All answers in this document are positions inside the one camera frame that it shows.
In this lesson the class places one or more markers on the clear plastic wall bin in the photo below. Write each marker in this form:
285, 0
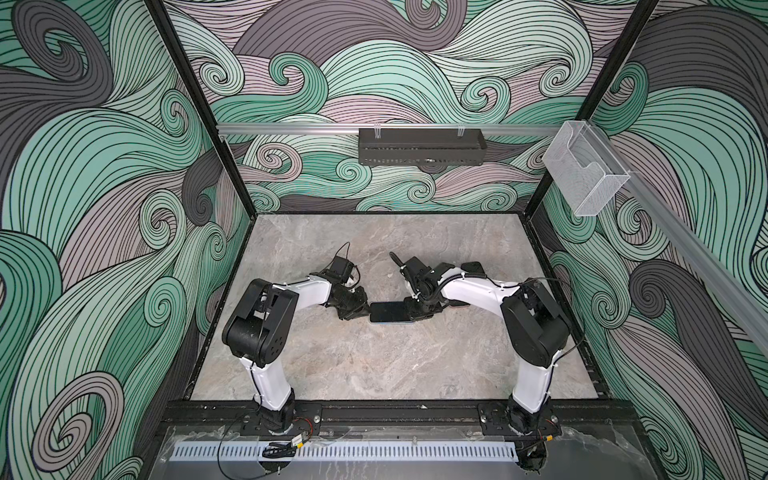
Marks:
585, 167

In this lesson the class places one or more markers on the dark blue phone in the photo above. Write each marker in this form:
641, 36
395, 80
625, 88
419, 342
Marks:
390, 310

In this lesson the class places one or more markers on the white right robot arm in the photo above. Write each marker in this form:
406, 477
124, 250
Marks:
537, 327

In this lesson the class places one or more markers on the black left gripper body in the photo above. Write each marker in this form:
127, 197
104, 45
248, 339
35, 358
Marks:
350, 304

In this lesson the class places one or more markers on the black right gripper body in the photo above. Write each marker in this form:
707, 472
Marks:
419, 310

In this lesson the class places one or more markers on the right black corner post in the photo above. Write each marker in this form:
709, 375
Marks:
617, 57

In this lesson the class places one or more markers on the black phone case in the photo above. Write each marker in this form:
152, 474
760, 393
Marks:
473, 269

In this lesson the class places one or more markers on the white slotted cable duct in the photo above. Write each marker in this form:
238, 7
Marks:
355, 450

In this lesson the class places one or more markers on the black corner frame post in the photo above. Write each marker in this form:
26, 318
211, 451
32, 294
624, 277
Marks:
174, 47

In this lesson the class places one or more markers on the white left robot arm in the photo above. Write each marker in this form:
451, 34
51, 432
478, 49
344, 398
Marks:
258, 329

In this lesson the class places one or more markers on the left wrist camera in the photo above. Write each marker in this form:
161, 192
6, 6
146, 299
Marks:
343, 271

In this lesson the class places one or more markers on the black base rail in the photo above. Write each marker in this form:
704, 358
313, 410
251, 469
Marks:
325, 417

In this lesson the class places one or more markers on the black wall tray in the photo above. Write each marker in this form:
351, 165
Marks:
439, 147

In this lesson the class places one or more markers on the light blue phone case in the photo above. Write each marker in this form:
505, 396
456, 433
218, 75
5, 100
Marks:
391, 321

